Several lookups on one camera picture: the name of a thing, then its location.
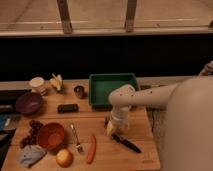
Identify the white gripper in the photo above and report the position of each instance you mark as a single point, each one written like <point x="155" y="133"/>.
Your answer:
<point x="118" y="120"/>

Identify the black handled brush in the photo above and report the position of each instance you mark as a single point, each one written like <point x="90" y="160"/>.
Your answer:
<point x="118" y="138"/>

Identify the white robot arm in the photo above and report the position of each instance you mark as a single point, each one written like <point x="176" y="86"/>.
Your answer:
<point x="188" y="144"/>

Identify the red bowl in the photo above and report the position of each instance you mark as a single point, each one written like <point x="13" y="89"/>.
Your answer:
<point x="51" y="136"/>

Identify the purple bowl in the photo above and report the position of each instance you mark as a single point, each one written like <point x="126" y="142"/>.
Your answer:
<point x="29" y="103"/>

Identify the green plastic tray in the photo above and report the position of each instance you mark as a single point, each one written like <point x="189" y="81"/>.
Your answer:
<point x="101" y="85"/>

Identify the orange carrot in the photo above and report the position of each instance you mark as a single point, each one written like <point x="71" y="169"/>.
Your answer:
<point x="92" y="150"/>

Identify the metal fork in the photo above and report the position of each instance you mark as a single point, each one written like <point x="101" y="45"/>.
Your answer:
<point x="78" y="145"/>

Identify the black rectangular block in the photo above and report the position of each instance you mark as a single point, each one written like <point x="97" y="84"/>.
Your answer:
<point x="65" y="108"/>

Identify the wooden cutting board table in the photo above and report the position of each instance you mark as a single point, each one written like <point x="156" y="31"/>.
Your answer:
<point x="110" y="155"/>

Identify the yellow apple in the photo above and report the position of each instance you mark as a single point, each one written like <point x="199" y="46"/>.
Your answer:
<point x="64" y="158"/>

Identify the bunch of dark grapes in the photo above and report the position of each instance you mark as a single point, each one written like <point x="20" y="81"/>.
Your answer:
<point x="31" y="138"/>

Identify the grey blue cloth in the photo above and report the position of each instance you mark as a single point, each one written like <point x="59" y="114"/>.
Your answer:
<point x="31" y="154"/>

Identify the blue object at left edge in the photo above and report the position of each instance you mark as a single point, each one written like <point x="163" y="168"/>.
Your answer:
<point x="8" y="122"/>

